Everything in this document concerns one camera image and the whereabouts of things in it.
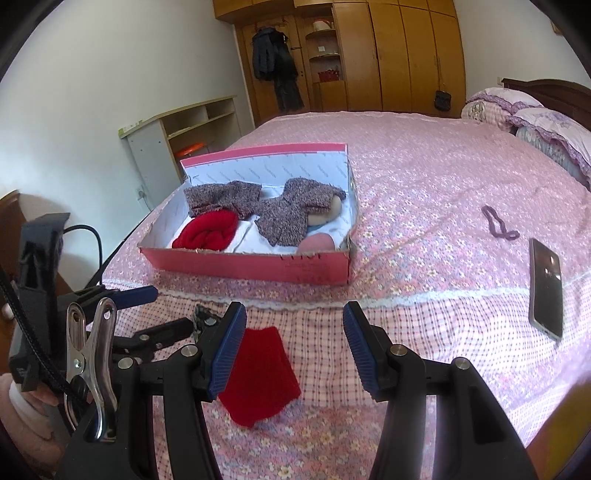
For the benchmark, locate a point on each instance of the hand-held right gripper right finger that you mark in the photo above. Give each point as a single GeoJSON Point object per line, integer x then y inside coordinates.
{"type": "Point", "coordinates": [362, 355]}

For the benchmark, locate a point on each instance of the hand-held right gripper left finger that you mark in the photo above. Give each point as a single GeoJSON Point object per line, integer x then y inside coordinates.
{"type": "Point", "coordinates": [226, 350]}

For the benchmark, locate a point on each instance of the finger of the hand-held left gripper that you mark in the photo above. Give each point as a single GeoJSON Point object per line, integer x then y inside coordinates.
{"type": "Point", "coordinates": [161, 332]}
{"type": "Point", "coordinates": [134, 295]}

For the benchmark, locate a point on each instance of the black white patterned cloth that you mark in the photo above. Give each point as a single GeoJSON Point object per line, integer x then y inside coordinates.
{"type": "Point", "coordinates": [207, 316]}

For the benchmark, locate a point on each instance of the pink cardboard box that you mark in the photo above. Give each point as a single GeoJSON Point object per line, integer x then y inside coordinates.
{"type": "Point", "coordinates": [258, 267]}

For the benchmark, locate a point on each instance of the red fluffy knit cloth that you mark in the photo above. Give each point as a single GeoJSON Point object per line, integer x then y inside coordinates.
{"type": "Point", "coordinates": [205, 233]}

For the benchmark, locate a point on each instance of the white knit cloth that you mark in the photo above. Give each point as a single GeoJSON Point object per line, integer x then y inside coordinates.
{"type": "Point", "coordinates": [244, 240]}

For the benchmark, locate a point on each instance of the pink soft cloth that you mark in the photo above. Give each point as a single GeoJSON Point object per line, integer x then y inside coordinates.
{"type": "Point", "coordinates": [316, 243]}

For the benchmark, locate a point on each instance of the small purple-grey knit cloth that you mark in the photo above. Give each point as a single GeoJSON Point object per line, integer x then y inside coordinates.
{"type": "Point", "coordinates": [221, 196]}

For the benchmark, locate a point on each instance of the beige soft sock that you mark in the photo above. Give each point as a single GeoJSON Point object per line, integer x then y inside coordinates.
{"type": "Point", "coordinates": [328, 212]}

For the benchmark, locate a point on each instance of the large purple-grey knit cloth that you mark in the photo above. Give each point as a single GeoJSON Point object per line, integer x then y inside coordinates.
{"type": "Point", "coordinates": [291, 217]}

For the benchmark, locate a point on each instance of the person's left forearm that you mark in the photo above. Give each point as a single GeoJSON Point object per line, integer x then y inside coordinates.
{"type": "Point", "coordinates": [23, 434]}

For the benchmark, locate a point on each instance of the person's left hand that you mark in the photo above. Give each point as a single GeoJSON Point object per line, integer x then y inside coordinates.
{"type": "Point", "coordinates": [44, 396]}

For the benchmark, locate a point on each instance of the brown wooden furniture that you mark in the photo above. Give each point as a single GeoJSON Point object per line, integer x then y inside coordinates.
{"type": "Point", "coordinates": [9, 230]}

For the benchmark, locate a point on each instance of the metal spring clip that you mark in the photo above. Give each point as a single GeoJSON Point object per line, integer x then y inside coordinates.
{"type": "Point", "coordinates": [92, 341]}

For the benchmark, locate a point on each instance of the white desk with shelves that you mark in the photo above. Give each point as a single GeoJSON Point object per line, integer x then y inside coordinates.
{"type": "Point", "coordinates": [143, 147]}

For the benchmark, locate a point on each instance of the orange stool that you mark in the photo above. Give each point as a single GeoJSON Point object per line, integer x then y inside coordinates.
{"type": "Point", "coordinates": [190, 150]}

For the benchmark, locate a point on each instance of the bed with pink floral sheet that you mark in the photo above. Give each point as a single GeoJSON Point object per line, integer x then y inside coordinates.
{"type": "Point", "coordinates": [438, 184]}

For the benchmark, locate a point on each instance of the black smartphone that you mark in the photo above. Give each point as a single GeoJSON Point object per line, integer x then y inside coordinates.
{"type": "Point", "coordinates": [547, 286]}

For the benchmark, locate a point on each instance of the small black bag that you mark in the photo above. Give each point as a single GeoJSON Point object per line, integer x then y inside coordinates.
{"type": "Point", "coordinates": [442, 100]}

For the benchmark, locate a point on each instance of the black jacket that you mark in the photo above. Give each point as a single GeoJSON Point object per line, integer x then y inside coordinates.
{"type": "Point", "coordinates": [274, 60]}

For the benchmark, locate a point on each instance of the red shelf ornament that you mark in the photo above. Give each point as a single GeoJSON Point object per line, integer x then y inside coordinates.
{"type": "Point", "coordinates": [328, 76]}

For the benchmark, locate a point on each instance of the floral pillow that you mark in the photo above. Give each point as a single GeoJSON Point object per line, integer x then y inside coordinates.
{"type": "Point", "coordinates": [494, 106]}

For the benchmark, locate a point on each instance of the purple frilled pillow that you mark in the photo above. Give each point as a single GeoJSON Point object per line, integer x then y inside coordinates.
{"type": "Point", "coordinates": [554, 134]}

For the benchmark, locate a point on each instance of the wooden wardrobe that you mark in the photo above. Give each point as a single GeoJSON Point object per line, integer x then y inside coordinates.
{"type": "Point", "coordinates": [401, 55]}

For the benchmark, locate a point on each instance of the dark wooden headboard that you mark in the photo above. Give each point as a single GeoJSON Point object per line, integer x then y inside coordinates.
{"type": "Point", "coordinates": [554, 87]}

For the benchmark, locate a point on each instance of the white shelf bowl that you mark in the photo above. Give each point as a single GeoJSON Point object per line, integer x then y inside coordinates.
{"type": "Point", "coordinates": [323, 25]}

